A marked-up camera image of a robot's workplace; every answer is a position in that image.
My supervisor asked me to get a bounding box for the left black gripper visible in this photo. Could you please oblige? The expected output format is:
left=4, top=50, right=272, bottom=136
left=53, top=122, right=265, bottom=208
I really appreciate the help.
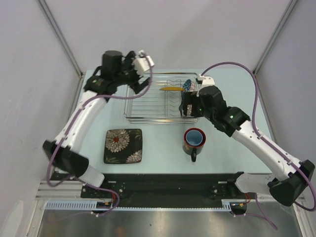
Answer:
left=114, top=51, right=151, bottom=94

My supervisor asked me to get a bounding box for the metal wire dish rack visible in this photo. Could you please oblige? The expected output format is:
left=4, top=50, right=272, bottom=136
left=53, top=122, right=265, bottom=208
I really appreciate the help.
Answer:
left=124, top=72, right=199, bottom=124

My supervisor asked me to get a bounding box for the blue patterned bowl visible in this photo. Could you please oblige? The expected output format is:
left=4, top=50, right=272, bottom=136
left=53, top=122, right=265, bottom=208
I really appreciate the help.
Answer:
left=182, top=79, right=195, bottom=92

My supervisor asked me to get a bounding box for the yellow round patterned plate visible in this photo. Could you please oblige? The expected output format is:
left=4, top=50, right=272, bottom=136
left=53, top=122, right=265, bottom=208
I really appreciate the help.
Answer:
left=160, top=86, right=185, bottom=92

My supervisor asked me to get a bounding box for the brown patterned white bowl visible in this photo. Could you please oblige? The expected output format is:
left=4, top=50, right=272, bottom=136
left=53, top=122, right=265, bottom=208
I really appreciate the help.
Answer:
left=187, top=104, right=193, bottom=117

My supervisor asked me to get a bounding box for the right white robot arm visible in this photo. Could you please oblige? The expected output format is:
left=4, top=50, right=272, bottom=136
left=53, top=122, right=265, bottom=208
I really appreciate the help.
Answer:
left=179, top=85, right=315, bottom=206

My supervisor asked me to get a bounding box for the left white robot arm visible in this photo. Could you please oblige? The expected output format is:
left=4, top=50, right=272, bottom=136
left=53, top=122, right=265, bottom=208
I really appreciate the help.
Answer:
left=42, top=50, right=155, bottom=198

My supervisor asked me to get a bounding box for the black mug red rim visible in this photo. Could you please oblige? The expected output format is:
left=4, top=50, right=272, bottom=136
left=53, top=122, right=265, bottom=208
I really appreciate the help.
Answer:
left=182, top=128, right=206, bottom=162

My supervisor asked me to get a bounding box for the black square floral plate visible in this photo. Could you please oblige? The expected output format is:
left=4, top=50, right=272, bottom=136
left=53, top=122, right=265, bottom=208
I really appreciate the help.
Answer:
left=103, top=128, right=143, bottom=164

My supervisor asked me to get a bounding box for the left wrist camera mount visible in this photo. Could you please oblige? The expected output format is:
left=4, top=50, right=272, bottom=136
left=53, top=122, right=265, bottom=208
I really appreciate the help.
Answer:
left=132, top=50, right=151, bottom=77

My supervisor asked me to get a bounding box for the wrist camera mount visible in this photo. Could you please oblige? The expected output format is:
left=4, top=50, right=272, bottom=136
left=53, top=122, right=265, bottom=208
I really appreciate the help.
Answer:
left=197, top=74, right=215, bottom=89
left=132, top=50, right=151, bottom=77

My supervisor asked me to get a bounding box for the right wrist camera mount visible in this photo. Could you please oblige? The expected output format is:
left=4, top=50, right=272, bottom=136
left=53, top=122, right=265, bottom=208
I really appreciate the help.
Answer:
left=197, top=74, right=215, bottom=89

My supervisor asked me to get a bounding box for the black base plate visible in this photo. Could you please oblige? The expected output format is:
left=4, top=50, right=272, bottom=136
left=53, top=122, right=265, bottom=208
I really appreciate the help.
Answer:
left=49, top=171, right=258, bottom=208

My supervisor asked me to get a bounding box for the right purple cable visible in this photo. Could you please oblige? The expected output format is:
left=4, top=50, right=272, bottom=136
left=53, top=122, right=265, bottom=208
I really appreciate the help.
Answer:
left=198, top=61, right=316, bottom=231

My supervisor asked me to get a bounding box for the white slotted cable duct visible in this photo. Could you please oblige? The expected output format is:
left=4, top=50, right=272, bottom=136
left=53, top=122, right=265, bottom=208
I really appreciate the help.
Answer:
left=45, top=200, right=231, bottom=212

